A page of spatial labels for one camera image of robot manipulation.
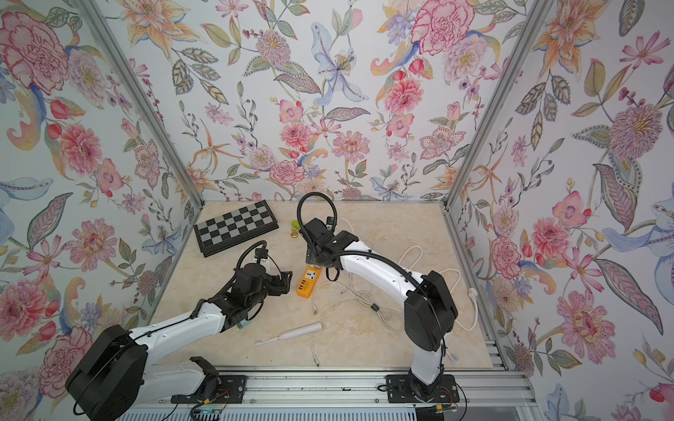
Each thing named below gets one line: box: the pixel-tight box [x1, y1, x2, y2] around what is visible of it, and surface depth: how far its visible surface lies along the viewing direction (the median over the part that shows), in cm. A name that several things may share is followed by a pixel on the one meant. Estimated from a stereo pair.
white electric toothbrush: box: [254, 321, 323, 347], surface depth 86 cm
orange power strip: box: [296, 264, 323, 300], surface depth 95 cm
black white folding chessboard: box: [193, 199, 280, 258], surface depth 110 cm
